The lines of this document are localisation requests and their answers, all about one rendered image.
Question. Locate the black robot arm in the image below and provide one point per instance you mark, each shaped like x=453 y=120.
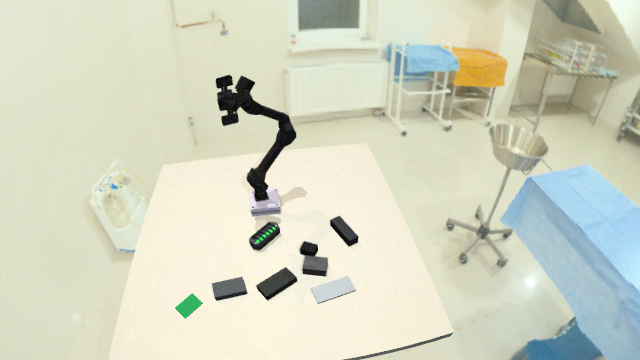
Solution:
x=286 y=134

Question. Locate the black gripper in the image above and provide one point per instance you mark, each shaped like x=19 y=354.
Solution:
x=226 y=100

